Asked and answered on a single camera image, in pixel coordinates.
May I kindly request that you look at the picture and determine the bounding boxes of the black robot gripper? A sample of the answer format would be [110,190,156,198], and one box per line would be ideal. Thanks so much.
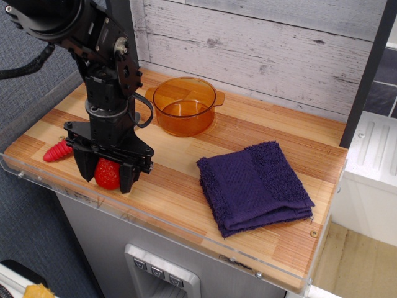
[64,107,154,194]

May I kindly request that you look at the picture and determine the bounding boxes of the red plastic strawberry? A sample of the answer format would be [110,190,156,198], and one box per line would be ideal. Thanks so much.
[94,158,120,190]

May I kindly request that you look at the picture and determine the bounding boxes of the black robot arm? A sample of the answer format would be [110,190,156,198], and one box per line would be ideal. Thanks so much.
[1,1,154,193]

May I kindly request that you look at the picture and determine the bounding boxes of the folded purple towel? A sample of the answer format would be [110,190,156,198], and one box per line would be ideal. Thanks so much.
[197,141,315,238]

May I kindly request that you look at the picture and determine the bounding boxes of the grey toy fridge cabinet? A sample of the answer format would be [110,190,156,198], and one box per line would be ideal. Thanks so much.
[58,194,286,297]

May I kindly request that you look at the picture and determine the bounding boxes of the clear acrylic edge guard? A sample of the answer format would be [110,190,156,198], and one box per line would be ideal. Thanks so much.
[0,43,348,294]

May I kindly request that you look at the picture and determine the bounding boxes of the orange transparent glass pot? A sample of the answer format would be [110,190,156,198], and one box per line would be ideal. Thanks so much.
[145,77,225,137]

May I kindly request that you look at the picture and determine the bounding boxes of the silver dispenser button panel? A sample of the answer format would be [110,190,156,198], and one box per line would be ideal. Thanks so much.
[124,244,202,298]

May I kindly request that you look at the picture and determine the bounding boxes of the yellow object bottom left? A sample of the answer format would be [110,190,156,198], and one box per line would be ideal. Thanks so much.
[22,284,56,298]

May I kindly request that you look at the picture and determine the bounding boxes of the white toy sink unit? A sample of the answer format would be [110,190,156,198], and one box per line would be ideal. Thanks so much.
[331,112,396,245]

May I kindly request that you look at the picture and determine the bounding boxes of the red handled metal spoon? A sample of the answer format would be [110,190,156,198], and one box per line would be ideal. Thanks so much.
[43,140,73,162]

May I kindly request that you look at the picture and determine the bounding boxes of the black braided cable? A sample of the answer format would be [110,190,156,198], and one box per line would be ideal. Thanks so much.
[0,43,56,81]

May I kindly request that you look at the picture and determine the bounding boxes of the dark grey left post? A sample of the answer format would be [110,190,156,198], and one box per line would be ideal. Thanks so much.
[105,0,140,68]

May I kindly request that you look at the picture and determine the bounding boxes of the dark grey post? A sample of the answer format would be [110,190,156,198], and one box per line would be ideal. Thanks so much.
[105,0,140,68]
[339,0,396,148]

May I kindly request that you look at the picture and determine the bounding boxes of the dark grey right post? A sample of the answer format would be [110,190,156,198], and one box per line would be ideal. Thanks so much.
[339,0,396,148]

